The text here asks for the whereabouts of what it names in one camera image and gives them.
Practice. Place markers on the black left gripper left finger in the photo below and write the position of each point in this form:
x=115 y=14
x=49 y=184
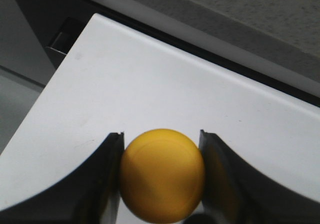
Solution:
x=88 y=195

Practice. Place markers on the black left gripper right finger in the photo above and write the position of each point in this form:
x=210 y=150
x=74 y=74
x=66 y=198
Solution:
x=237 y=193

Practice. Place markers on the yellow mushroom push button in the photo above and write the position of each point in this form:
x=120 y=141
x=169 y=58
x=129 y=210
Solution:
x=162 y=176

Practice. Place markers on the grey granite slab left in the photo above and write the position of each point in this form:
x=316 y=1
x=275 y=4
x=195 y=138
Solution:
x=285 y=32

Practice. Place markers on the black cabinet beside table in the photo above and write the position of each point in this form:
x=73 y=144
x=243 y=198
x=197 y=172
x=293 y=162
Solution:
x=57 y=23

